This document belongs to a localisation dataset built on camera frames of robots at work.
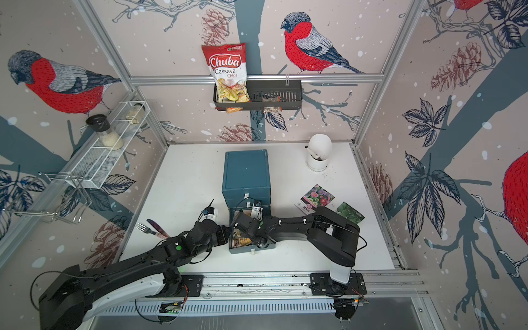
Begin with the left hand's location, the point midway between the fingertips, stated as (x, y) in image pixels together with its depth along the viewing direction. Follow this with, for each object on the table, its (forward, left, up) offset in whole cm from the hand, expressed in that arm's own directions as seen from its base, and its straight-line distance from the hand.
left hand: (236, 228), depth 81 cm
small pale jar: (+38, +43, +28) cm, 64 cm away
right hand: (+2, -3, -6) cm, 7 cm away
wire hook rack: (-1, +51, +29) cm, 59 cm away
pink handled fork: (+2, +40, -6) cm, 41 cm away
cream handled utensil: (+36, -35, +4) cm, 51 cm away
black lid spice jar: (+22, +45, +29) cm, 58 cm away
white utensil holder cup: (+41, -40, +6) cm, 57 cm away
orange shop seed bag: (-3, -1, -6) cm, 7 cm away
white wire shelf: (+13, +49, +24) cm, 57 cm away
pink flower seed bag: (+18, -36, -7) cm, 41 cm away
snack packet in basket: (+50, -15, +27) cm, 59 cm away
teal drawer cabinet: (+10, -5, +15) cm, 18 cm away
